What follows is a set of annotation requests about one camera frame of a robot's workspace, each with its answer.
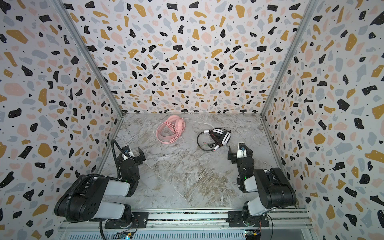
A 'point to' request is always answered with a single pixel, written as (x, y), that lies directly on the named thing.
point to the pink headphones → (169, 131)
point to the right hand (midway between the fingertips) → (237, 143)
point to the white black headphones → (211, 140)
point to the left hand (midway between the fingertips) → (130, 148)
